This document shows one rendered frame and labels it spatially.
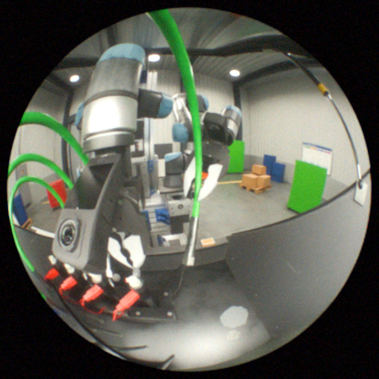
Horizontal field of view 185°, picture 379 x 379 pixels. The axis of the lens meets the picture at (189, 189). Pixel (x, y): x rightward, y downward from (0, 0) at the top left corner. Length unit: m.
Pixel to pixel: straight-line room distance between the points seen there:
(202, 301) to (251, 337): 0.27
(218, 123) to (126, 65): 0.18
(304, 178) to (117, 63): 3.29
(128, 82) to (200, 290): 0.58
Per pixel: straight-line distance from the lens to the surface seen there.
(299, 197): 3.36
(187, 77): 0.16
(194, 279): 0.55
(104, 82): 0.16
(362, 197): 0.24
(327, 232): 0.26
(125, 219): 0.15
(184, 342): 0.48
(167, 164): 0.82
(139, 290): 0.23
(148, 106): 0.29
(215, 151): 0.29
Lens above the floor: 1.31
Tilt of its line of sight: 20 degrees down
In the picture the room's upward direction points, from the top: straight up
